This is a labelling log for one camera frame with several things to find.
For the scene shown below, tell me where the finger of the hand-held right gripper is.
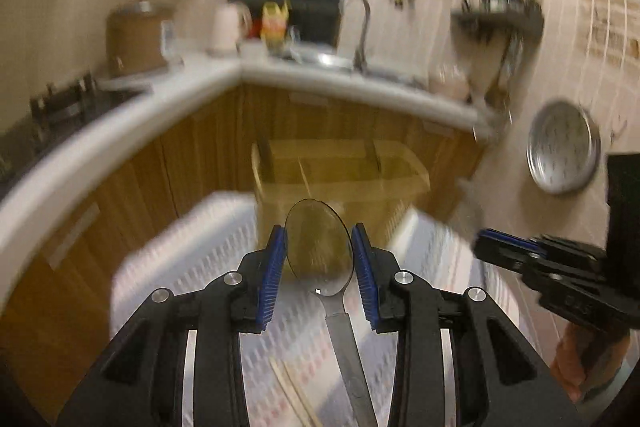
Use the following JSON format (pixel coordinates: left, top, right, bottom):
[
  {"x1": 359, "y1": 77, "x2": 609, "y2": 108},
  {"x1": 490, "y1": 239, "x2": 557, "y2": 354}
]
[{"x1": 472, "y1": 228, "x2": 548, "y2": 275}]

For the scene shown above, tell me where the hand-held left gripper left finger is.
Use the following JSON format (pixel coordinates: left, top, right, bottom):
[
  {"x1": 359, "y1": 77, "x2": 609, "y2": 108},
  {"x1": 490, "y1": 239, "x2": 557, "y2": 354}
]
[{"x1": 55, "y1": 223, "x2": 288, "y2": 427}]

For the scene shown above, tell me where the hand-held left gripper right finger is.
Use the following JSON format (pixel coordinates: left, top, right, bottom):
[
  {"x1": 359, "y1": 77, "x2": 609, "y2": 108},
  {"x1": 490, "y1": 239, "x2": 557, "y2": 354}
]
[{"x1": 350, "y1": 223, "x2": 586, "y2": 427}]

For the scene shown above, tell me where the metal spoon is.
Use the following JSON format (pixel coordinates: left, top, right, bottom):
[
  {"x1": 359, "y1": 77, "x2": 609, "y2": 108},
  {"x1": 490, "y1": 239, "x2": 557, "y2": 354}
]
[{"x1": 284, "y1": 199, "x2": 379, "y2": 427}]

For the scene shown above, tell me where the white perforated plastic basket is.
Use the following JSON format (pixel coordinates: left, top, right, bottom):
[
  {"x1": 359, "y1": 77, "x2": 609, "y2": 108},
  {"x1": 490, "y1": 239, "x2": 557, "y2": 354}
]
[{"x1": 110, "y1": 192, "x2": 521, "y2": 427}]

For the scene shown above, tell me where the person's right hand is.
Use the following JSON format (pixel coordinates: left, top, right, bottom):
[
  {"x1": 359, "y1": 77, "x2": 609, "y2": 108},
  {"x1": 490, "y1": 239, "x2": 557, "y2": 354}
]
[{"x1": 549, "y1": 321, "x2": 633, "y2": 404}]

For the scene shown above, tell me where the round metal lid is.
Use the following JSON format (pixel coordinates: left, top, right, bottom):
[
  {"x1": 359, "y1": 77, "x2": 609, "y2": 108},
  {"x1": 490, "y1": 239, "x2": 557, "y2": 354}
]
[{"x1": 527, "y1": 99, "x2": 602, "y2": 196}]

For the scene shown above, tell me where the yellow translucent plastic container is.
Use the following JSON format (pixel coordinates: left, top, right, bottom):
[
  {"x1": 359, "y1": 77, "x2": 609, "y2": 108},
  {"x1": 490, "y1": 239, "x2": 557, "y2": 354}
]
[{"x1": 250, "y1": 138, "x2": 431, "y2": 258}]

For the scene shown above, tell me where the wooden chopstick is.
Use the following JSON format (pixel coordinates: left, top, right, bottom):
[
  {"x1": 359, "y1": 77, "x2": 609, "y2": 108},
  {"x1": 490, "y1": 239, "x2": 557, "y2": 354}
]
[
  {"x1": 282, "y1": 359, "x2": 322, "y2": 427},
  {"x1": 270, "y1": 357, "x2": 312, "y2": 427}
]

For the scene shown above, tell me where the wooden kitchen cabinet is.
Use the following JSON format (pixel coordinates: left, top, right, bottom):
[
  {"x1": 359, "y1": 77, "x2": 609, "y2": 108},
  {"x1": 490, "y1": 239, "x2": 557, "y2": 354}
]
[{"x1": 0, "y1": 82, "x2": 488, "y2": 408}]

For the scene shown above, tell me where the metal sink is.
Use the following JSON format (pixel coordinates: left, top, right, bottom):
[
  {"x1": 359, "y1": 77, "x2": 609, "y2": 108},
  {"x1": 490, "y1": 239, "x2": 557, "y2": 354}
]
[{"x1": 292, "y1": 46, "x2": 426, "y2": 85}]

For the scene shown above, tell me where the metal faucet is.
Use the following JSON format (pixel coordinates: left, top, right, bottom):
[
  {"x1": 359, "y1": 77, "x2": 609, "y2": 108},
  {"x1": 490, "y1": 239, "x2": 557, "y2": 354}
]
[{"x1": 338, "y1": 0, "x2": 372, "y2": 74}]

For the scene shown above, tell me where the white electric kettle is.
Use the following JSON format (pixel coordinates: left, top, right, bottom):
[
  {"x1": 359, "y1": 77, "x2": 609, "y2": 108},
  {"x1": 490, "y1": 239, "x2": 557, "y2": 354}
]
[{"x1": 206, "y1": 3, "x2": 252, "y2": 56}]

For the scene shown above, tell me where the yellow bottle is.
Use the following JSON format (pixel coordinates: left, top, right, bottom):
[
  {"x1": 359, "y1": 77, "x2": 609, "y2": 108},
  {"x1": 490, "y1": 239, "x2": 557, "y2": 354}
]
[{"x1": 261, "y1": 0, "x2": 293, "y2": 54}]

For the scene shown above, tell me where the brown rice cooker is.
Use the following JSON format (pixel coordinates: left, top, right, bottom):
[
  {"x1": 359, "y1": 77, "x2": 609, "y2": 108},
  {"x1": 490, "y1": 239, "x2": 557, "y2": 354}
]
[{"x1": 106, "y1": 1, "x2": 177, "y2": 78}]

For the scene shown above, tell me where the gas stove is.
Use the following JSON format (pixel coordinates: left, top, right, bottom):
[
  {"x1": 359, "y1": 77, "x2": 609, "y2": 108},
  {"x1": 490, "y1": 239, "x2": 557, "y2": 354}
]
[{"x1": 27, "y1": 71, "x2": 147, "y2": 130}]

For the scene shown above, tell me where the dark wall shelf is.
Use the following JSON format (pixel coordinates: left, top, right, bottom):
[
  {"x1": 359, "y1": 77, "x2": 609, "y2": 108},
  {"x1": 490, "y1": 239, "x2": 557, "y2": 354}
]
[{"x1": 450, "y1": 3, "x2": 545, "y2": 54}]

